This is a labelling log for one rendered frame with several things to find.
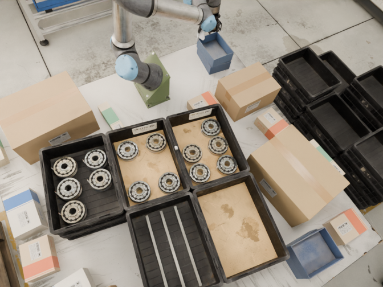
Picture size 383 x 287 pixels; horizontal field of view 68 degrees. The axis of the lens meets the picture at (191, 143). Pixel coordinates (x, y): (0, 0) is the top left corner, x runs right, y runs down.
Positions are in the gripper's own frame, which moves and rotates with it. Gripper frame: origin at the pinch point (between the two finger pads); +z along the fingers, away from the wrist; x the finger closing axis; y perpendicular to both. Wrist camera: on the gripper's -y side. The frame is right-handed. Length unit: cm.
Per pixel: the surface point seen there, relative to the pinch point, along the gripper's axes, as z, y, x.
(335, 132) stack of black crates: 62, 75, 72
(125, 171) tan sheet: 6, 52, -75
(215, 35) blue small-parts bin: 14.3, -10.1, 12.8
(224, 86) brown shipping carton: 8.0, 30.8, -6.2
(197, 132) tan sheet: 9, 49, -34
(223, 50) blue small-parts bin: 17.8, 0.8, 12.4
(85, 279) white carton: 8, 88, -109
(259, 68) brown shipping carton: 9.9, 28.0, 20.5
